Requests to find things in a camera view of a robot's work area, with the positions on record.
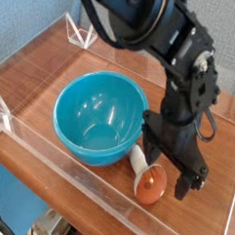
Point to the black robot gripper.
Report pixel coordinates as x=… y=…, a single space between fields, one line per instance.
x=179 y=144

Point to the brown and white toy mushroom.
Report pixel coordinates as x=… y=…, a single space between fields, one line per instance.
x=150 y=181

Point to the blue plastic bowl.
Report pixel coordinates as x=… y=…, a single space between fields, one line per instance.
x=98 y=117

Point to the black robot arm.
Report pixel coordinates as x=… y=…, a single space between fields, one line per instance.
x=171 y=33

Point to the white power strip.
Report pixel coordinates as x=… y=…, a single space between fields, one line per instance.
x=49 y=223

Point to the clear acrylic table barrier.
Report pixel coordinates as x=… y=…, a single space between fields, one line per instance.
x=100 y=201

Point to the clear acrylic corner bracket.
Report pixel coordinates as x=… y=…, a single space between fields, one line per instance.
x=79 y=36

